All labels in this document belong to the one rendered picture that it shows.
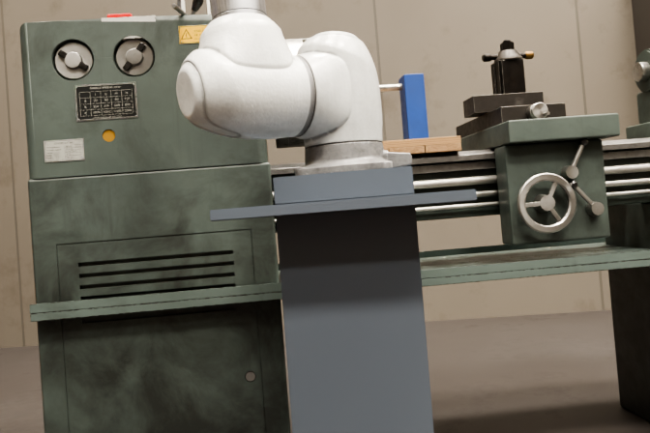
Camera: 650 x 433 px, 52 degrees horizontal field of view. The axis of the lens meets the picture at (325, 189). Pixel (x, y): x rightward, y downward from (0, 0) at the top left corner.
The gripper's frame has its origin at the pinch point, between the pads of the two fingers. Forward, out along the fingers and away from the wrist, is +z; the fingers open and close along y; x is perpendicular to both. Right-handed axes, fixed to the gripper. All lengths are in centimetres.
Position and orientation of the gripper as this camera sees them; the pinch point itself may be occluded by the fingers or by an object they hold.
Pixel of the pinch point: (196, 13)
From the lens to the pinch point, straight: 193.7
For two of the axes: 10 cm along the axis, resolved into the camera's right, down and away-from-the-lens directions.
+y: 9.9, -0.8, 0.9
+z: 0.8, 10.0, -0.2
